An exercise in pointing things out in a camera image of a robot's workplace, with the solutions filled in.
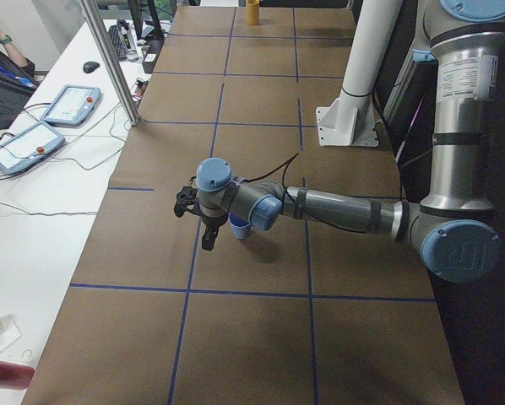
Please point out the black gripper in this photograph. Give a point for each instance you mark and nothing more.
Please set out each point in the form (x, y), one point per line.
(213, 221)

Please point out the blue ribbed cup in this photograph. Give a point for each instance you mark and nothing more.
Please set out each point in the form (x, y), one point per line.
(240, 227)

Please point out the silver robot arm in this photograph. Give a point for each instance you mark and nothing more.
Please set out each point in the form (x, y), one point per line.
(464, 39)

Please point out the wooden bamboo cup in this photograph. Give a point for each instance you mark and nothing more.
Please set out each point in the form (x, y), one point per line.
(252, 12)

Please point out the far teach pendant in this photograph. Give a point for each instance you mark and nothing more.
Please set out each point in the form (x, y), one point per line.
(72, 106)

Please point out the teach pendant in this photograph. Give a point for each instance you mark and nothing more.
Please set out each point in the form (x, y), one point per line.
(72, 106)
(29, 148)

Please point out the near teach pendant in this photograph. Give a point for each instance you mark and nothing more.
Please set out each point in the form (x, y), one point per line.
(29, 148)

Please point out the black computer mouse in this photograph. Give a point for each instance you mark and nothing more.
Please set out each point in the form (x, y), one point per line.
(90, 66)

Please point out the black keyboard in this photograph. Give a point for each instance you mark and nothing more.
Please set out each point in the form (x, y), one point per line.
(119, 38)

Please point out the seated person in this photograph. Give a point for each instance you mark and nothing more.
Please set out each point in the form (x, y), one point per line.
(17, 80)

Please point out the red cylinder bottle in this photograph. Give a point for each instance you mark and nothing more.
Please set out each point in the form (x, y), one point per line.
(15, 376)

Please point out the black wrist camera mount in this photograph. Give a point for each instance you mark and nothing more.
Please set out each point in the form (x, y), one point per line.
(187, 200)

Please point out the white pedestal column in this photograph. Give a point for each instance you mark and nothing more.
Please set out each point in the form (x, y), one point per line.
(349, 120)

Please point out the aluminium frame post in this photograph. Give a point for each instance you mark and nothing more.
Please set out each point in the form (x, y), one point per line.
(97, 27)

